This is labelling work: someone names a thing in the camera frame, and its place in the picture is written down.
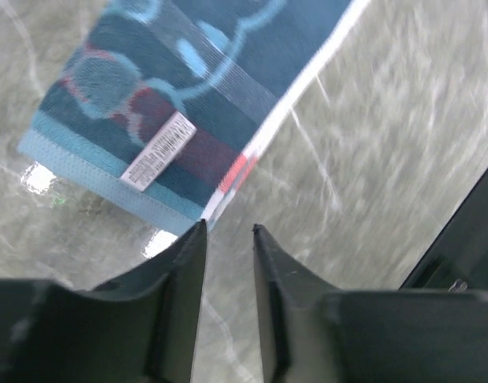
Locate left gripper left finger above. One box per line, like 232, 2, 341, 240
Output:
94, 219, 208, 382

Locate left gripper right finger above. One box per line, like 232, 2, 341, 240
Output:
252, 224, 339, 382

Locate blue towel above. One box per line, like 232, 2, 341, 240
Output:
18, 1, 367, 235

